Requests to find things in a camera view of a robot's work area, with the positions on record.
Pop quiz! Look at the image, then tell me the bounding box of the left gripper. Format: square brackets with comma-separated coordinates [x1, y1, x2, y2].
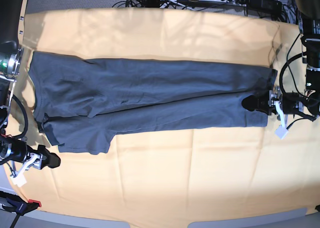
[241, 86, 307, 126]

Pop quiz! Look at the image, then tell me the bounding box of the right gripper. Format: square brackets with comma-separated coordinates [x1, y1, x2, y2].
[9, 145, 61, 178]

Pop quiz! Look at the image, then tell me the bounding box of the blue-grey T-shirt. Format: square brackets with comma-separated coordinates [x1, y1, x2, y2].
[28, 51, 278, 155]

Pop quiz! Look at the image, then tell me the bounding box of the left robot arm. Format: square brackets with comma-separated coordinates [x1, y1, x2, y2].
[241, 0, 320, 122]

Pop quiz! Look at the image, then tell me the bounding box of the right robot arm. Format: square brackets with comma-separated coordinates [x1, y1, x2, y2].
[0, 0, 61, 183]

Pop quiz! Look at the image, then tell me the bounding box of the blue red bar clamp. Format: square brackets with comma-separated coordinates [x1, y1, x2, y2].
[0, 191, 42, 228]

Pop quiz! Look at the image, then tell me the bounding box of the yellow tablecloth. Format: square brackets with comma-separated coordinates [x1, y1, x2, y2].
[10, 8, 320, 228]

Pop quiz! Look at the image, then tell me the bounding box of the black power adapter brick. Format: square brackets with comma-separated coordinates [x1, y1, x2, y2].
[247, 0, 283, 15]

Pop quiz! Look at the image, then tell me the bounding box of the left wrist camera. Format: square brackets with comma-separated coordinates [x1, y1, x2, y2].
[274, 125, 289, 140]

